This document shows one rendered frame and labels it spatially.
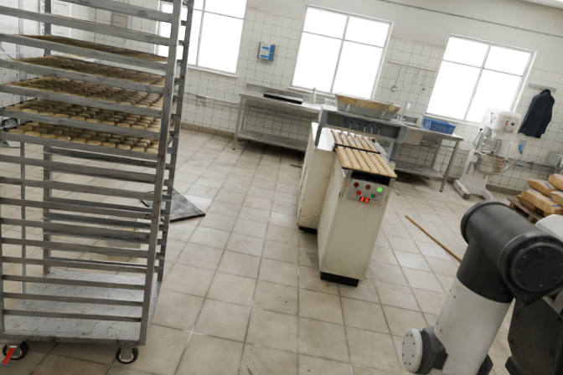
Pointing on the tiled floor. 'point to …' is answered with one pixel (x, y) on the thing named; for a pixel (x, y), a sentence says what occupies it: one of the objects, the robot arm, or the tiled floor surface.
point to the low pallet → (526, 211)
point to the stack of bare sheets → (179, 208)
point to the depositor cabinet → (317, 180)
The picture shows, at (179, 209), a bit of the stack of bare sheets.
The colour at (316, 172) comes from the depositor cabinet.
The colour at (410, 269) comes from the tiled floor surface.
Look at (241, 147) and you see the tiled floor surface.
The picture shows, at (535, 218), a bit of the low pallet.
